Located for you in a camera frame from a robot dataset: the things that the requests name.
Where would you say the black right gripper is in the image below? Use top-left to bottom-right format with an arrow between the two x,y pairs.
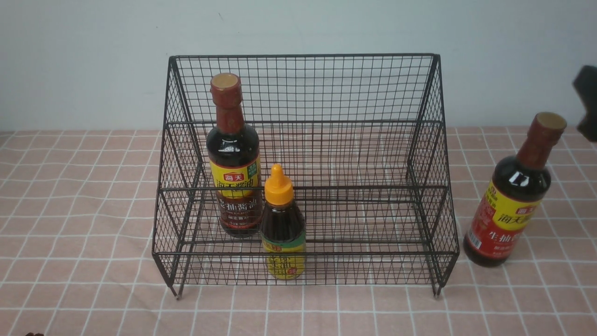
573,64 -> 597,142

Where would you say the light soy sauce bottle red label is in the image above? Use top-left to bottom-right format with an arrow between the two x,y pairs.
463,112 -> 567,267

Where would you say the small oil bottle orange cap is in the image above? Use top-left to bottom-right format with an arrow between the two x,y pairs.
260,164 -> 306,280

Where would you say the dark soy sauce bottle brown label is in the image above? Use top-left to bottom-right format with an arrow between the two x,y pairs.
207,73 -> 263,238

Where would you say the black wire mesh rack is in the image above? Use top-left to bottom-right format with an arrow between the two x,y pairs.
152,53 -> 460,297

